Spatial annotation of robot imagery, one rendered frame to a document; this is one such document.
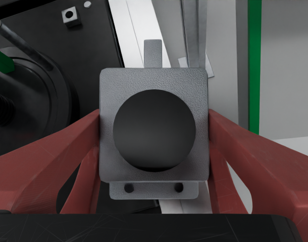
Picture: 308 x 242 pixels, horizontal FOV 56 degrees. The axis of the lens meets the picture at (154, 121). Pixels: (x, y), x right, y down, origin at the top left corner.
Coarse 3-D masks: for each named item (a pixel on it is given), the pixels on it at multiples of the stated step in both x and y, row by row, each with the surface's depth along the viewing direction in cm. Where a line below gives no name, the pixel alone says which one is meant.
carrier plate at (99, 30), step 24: (72, 0) 32; (96, 0) 31; (24, 24) 32; (48, 24) 31; (96, 24) 31; (48, 48) 31; (72, 48) 30; (96, 48) 30; (72, 72) 30; (96, 72) 29; (96, 96) 29
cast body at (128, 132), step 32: (160, 64) 16; (128, 96) 11; (160, 96) 10; (192, 96) 11; (128, 128) 10; (160, 128) 10; (192, 128) 10; (128, 160) 10; (160, 160) 10; (192, 160) 11; (128, 192) 14; (160, 192) 14; (192, 192) 14
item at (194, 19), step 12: (180, 0) 25; (192, 0) 24; (204, 0) 24; (180, 12) 28; (192, 12) 25; (204, 12) 26; (192, 24) 27; (204, 24) 28; (192, 36) 29; (204, 36) 30; (192, 48) 32; (204, 48) 32; (180, 60) 40; (192, 60) 35; (204, 60) 35
